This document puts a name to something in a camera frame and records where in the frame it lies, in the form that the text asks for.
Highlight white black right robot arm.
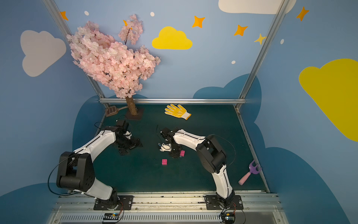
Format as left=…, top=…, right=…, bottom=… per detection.
left=160, top=128, right=235, bottom=202

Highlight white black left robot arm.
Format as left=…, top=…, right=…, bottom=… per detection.
left=56, top=120, right=143, bottom=201

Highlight brown plastic slotted scoop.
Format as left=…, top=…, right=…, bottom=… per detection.
left=105, top=105, right=128, bottom=117

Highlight yellow white work glove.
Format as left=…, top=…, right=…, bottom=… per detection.
left=165, top=104, right=191, bottom=120

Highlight brown tree trunk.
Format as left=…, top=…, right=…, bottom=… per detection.
left=125, top=97, right=138, bottom=116

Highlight left controller board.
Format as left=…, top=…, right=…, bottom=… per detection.
left=102, top=213, right=121, bottom=224

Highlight controller board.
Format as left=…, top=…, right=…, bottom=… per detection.
left=220, top=212, right=236, bottom=224
left=102, top=213, right=121, bottom=224

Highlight purple pink toy rake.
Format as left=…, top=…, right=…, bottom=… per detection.
left=238, top=160, right=262, bottom=185

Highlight pink blossom tree crown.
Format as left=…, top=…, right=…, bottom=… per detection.
left=66, top=14, right=160, bottom=99

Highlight right controller board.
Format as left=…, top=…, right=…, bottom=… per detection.
left=220, top=212, right=236, bottom=224

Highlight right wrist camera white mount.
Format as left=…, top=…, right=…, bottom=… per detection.
left=158, top=143, right=172, bottom=152

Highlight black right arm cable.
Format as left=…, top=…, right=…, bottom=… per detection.
left=156, top=124, right=236, bottom=167

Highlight dark metal tree base plate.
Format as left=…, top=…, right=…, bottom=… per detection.
left=125, top=107, right=145, bottom=120

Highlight horizontal aluminium back rail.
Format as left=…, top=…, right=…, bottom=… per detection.
left=99, top=97, right=247, bottom=105

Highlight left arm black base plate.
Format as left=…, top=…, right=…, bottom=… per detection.
left=93, top=195, right=134, bottom=211

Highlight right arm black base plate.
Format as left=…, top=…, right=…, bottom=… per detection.
left=204, top=195, right=244, bottom=211

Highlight front aluminium rail frame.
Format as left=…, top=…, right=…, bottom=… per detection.
left=47, top=190, right=289, bottom=224

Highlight right aluminium corner post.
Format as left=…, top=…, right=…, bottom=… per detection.
left=235, top=0, right=291, bottom=112

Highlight aluminium corner post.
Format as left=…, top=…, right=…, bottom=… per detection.
left=235, top=0, right=291, bottom=112
left=41, top=0, right=110, bottom=109

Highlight left aluminium corner post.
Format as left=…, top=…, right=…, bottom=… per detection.
left=41, top=0, right=110, bottom=109

